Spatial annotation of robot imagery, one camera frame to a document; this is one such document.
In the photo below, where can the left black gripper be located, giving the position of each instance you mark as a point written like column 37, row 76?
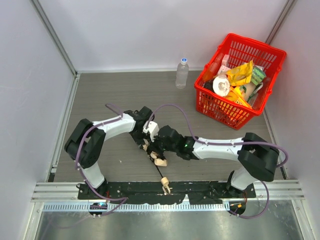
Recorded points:
column 141, row 139

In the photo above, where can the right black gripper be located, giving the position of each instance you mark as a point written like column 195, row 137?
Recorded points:
column 160, row 145

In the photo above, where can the beige folding umbrella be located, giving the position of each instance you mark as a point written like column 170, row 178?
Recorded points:
column 158, row 160

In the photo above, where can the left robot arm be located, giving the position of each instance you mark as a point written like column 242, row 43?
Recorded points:
column 86, row 142

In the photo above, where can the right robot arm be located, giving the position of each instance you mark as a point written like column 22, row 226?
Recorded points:
column 258, row 159

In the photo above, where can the clear water bottle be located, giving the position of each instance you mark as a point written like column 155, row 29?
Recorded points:
column 182, row 74

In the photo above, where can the orange snack bag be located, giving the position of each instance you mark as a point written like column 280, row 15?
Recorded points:
column 237, row 95

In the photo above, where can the beige cup in basket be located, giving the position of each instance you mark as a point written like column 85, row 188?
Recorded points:
column 249, row 90

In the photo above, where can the yellow snack bag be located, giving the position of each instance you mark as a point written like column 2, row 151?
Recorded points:
column 240, row 75

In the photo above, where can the white box in basket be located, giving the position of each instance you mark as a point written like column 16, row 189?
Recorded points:
column 224, row 65

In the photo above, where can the green carton box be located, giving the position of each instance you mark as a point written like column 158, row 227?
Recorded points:
column 258, row 75

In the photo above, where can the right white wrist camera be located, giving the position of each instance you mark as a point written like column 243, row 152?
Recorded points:
column 151, row 128

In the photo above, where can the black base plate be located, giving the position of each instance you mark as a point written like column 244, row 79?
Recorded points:
column 151, row 192

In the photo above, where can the white slotted cable duct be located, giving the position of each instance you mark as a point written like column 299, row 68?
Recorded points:
column 92, row 207

